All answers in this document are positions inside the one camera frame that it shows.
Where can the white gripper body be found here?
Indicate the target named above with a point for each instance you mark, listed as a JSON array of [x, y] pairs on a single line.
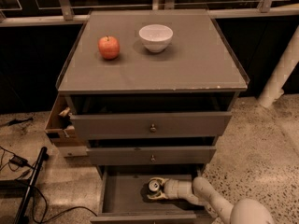
[[171, 188]]

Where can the red apple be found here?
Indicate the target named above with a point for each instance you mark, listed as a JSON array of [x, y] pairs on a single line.
[[109, 47]]

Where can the grey top drawer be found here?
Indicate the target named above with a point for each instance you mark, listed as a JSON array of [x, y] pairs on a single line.
[[150, 125]]

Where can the white ceramic bowl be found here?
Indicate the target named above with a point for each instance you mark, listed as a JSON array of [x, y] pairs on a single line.
[[155, 37]]

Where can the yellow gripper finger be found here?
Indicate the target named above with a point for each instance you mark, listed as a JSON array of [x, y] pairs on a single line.
[[159, 180], [157, 196]]

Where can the grey drawer cabinet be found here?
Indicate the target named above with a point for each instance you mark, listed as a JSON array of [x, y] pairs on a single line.
[[196, 72]]

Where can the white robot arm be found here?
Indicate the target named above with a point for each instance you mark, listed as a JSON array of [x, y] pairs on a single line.
[[201, 192]]

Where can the black power adapter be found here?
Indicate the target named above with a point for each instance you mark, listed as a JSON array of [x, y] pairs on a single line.
[[18, 161]]

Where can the green soda can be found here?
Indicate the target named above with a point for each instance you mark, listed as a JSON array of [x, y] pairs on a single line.
[[154, 186]]

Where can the cardboard box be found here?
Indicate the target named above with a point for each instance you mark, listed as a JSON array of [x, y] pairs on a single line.
[[61, 132]]

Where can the black metal stand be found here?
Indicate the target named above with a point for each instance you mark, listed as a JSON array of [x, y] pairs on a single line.
[[24, 187]]

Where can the grey drawer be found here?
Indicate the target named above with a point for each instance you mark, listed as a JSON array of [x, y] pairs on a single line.
[[124, 197], [150, 155], [150, 125]]

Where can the grey bottom drawer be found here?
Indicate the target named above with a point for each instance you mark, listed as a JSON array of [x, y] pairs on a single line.
[[124, 197]]

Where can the grey middle drawer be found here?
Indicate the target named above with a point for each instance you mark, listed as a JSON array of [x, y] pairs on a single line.
[[150, 155]]

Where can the metal window railing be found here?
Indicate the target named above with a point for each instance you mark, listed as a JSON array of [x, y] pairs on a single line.
[[32, 12]]

